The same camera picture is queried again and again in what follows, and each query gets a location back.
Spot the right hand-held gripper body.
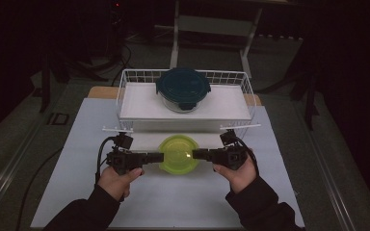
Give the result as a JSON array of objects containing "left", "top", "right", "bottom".
[{"left": 210, "top": 123, "right": 262, "bottom": 171}]

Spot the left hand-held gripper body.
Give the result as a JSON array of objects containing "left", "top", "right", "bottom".
[{"left": 101, "top": 126, "right": 149, "bottom": 176}]

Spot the yellow-green round lidded container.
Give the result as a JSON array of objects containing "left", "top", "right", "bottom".
[{"left": 157, "top": 134, "right": 201, "bottom": 176}]

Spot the white wire two-tier rack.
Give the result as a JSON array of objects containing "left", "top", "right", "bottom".
[{"left": 115, "top": 68, "right": 258, "bottom": 152}]

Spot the dark teal round lidded container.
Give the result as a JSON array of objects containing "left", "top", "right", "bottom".
[{"left": 155, "top": 66, "right": 212, "bottom": 114}]

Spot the person's right hand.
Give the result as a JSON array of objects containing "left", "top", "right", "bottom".
[{"left": 213, "top": 149, "right": 259, "bottom": 195}]

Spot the person's left hand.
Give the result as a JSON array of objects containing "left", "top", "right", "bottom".
[{"left": 96, "top": 165, "right": 145, "bottom": 203}]

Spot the pale blue table mat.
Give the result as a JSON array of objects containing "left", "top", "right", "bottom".
[{"left": 30, "top": 97, "right": 305, "bottom": 229}]

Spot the black floor socket box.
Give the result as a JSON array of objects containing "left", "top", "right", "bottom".
[{"left": 46, "top": 112, "right": 70, "bottom": 126}]

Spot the black metal stand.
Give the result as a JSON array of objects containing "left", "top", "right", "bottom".
[
  {"left": 289, "top": 62, "right": 320, "bottom": 131},
  {"left": 39, "top": 53, "right": 69, "bottom": 114}
]

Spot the black device with red light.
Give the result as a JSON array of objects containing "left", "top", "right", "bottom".
[{"left": 108, "top": 0, "right": 125, "bottom": 63}]

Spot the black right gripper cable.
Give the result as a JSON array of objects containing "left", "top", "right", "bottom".
[{"left": 233, "top": 136, "right": 260, "bottom": 177}]

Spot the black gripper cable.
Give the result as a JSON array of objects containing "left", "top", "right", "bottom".
[
  {"left": 233, "top": 136, "right": 260, "bottom": 177},
  {"left": 94, "top": 136, "right": 118, "bottom": 186}
]

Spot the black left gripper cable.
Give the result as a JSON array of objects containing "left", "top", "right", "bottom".
[{"left": 94, "top": 136, "right": 118, "bottom": 186}]

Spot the black floor cable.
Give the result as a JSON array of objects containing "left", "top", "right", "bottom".
[
  {"left": 110, "top": 43, "right": 133, "bottom": 87},
  {"left": 13, "top": 146, "right": 65, "bottom": 231}
]

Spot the metal floor rail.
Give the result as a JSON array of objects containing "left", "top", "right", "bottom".
[
  {"left": 293, "top": 101, "right": 358, "bottom": 231},
  {"left": 0, "top": 92, "right": 47, "bottom": 222}
]

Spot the white metal table frame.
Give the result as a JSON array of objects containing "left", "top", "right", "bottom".
[{"left": 169, "top": 0, "right": 303, "bottom": 80}]

